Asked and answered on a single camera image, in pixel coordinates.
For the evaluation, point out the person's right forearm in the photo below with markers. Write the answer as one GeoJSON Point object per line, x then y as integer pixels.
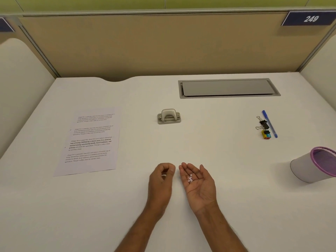
{"type": "Point", "coordinates": [219, 230]}

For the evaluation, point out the grey metal hole punch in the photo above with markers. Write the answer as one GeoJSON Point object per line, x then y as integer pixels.
{"type": "Point", "coordinates": [169, 116]}

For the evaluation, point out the person's left fingers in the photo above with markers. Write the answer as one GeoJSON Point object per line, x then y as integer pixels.
{"type": "Point", "coordinates": [164, 169]}

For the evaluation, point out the blue desk number sign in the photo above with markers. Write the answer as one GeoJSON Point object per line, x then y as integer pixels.
{"type": "Point", "coordinates": [309, 18]}
{"type": "Point", "coordinates": [5, 25]}

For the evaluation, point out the person's left hand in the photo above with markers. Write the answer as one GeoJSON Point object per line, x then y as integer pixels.
{"type": "Point", "coordinates": [158, 188]}

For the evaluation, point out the white side divider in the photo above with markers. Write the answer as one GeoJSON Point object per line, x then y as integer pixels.
{"type": "Point", "coordinates": [321, 73]}
{"type": "Point", "coordinates": [21, 91]}

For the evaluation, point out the pile of white paper chads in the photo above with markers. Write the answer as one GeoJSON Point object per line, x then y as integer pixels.
{"type": "Point", "coordinates": [190, 178]}

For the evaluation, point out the person's left forearm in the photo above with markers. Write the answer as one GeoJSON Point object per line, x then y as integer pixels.
{"type": "Point", "coordinates": [141, 230]}

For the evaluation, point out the stack of printed paper sheets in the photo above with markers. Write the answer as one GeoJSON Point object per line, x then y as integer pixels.
{"type": "Point", "coordinates": [89, 144]}

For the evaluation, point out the white purple-rimmed pen cup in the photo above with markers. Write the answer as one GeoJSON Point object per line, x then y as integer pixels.
{"type": "Point", "coordinates": [309, 166]}

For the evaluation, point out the black binder clip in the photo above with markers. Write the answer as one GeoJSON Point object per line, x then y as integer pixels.
{"type": "Point", "coordinates": [263, 122]}
{"type": "Point", "coordinates": [264, 126]}

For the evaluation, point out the beige desk partition panel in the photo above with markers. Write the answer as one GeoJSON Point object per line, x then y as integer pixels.
{"type": "Point", "coordinates": [162, 47]}

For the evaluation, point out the person's right thumb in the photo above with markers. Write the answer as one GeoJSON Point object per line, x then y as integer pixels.
{"type": "Point", "coordinates": [205, 172]}

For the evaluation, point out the yellow patterned binder clip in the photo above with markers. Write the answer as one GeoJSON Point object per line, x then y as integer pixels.
{"type": "Point", "coordinates": [266, 134]}

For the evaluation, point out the person's right hand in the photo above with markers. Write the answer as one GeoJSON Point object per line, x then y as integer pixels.
{"type": "Point", "coordinates": [200, 191]}

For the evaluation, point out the blue ballpoint pen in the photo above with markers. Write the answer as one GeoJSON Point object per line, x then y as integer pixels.
{"type": "Point", "coordinates": [269, 124]}

